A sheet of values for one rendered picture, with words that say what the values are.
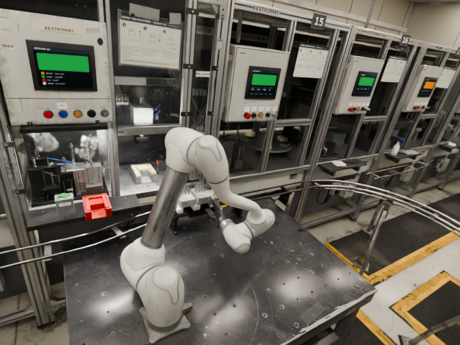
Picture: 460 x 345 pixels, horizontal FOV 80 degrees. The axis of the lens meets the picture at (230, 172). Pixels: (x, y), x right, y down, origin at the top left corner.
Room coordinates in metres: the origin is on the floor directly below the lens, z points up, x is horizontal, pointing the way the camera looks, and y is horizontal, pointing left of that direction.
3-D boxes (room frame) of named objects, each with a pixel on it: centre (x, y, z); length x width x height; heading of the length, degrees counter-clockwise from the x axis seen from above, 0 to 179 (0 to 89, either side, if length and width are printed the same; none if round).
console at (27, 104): (1.33, 0.88, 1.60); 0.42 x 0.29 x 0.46; 124
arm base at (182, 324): (0.81, 0.18, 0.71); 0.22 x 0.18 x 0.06; 124
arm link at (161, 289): (0.80, 0.20, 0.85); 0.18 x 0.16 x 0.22; 48
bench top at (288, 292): (1.17, -0.01, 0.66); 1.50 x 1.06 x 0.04; 124
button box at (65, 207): (1.13, 0.81, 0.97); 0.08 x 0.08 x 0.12; 34
